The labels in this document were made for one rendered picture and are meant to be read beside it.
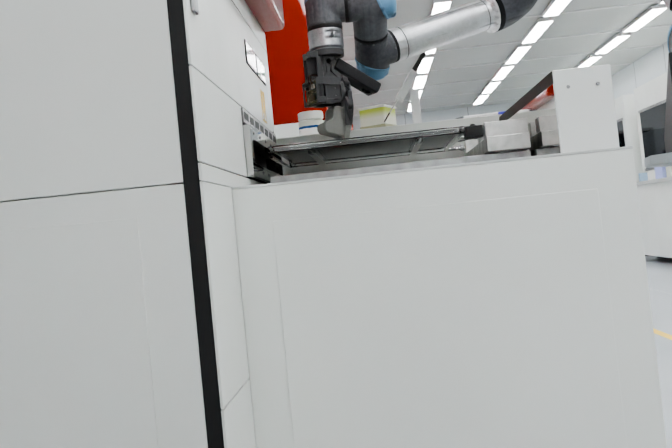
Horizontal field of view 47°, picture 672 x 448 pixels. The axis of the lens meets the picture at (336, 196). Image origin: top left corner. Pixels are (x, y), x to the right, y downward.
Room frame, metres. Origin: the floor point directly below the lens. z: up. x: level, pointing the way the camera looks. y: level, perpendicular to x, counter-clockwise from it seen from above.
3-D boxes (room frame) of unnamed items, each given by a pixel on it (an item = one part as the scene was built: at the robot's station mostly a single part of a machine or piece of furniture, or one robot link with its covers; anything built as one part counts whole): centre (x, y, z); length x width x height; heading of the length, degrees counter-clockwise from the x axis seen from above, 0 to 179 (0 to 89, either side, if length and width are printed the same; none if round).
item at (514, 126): (1.44, -0.33, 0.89); 0.08 x 0.03 x 0.03; 87
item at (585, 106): (1.51, -0.43, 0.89); 0.55 x 0.09 x 0.14; 177
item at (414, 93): (1.84, -0.20, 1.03); 0.06 x 0.04 x 0.13; 87
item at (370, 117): (1.94, -0.13, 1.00); 0.07 x 0.07 x 0.07; 61
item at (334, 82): (1.62, -0.01, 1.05); 0.09 x 0.08 x 0.12; 116
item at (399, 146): (1.60, -0.07, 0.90); 0.34 x 0.34 x 0.01; 87
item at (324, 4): (1.63, -0.02, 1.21); 0.09 x 0.08 x 0.11; 90
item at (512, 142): (1.60, -0.34, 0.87); 0.36 x 0.08 x 0.03; 177
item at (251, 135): (1.59, 0.14, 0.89); 0.44 x 0.02 x 0.10; 177
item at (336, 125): (1.61, -0.02, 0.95); 0.06 x 0.03 x 0.09; 116
